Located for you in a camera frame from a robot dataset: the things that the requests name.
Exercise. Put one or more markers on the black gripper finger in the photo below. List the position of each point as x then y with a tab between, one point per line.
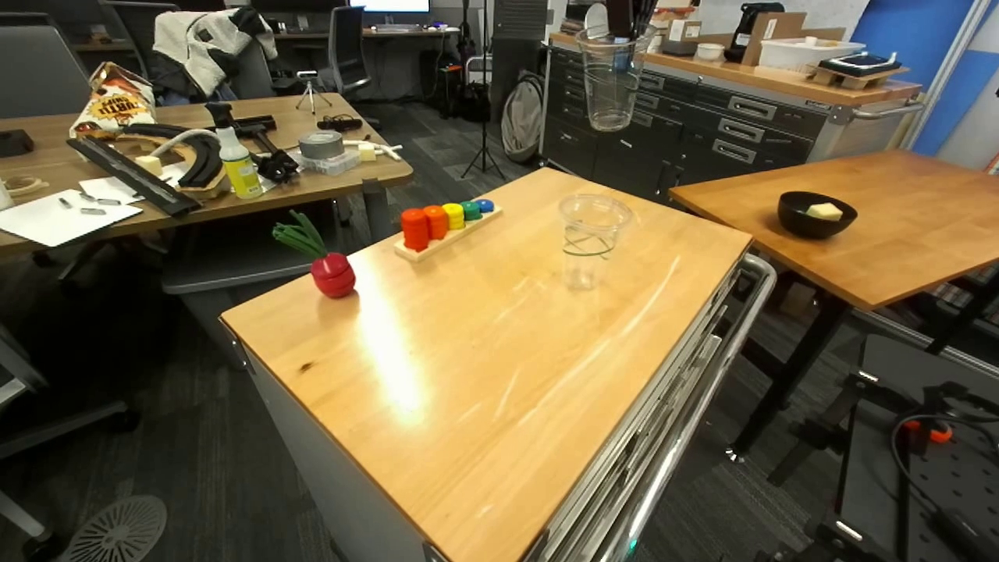
624	20

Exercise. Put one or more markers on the white standing fan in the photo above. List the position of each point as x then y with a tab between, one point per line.
518	115

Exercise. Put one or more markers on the black drawer tool cabinet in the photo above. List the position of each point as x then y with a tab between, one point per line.
729	119

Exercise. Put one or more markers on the black tripod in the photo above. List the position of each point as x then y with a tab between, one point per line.
484	105

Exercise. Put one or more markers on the white container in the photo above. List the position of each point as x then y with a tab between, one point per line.
805	54

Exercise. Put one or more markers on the blue cylinder block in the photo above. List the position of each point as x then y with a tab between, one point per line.
484	205

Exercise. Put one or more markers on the wooden block with phone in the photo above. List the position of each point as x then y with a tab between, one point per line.
860	70

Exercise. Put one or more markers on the green cylinder block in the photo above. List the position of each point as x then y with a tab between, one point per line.
471	211

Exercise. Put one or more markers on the yellow cylinder block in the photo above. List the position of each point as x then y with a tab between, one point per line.
453	216

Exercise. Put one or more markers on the black bowl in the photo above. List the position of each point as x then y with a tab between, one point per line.
801	219

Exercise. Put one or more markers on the pale yellow food piece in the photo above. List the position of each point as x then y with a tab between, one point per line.
825	211

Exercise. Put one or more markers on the orange cylinder block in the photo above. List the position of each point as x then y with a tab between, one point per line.
439	221

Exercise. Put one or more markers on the dark mesh office chair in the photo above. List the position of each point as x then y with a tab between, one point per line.
348	49

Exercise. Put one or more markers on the blue partition panel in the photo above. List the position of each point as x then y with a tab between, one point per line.
915	71

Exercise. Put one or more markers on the red cylinder block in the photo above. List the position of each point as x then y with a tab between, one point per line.
412	228

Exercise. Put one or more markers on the small flat black tool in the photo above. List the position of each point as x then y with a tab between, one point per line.
337	121

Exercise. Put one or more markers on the grey tape roll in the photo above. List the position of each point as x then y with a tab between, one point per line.
319	149

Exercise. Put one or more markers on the square wooden table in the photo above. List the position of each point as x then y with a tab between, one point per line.
915	237

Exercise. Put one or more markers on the black handheld tool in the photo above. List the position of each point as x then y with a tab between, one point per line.
275	165

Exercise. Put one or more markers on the red toy radish green leaves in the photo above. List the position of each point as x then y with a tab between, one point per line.
334	274

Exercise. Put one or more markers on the spray bottle yellow liquid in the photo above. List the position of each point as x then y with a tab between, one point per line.
239	165

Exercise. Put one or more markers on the white cloth on chair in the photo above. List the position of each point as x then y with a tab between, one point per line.
206	42

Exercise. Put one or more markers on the cluttered wooden office desk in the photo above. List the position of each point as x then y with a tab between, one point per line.
176	113

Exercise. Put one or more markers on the snack bag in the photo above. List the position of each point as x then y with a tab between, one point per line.
112	101

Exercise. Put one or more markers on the long black bar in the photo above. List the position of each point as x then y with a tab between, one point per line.
130	179

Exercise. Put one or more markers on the steel tool cabinet cart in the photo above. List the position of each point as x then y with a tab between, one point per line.
314	455

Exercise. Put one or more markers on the black perforated breadboard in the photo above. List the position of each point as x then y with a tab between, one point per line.
939	499

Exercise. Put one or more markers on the grey office chair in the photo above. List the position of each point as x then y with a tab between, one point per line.
39	65

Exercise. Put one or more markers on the white paper sheet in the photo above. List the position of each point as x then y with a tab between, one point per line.
63	216

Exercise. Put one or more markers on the round floor fan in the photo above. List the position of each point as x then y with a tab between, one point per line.
112	528

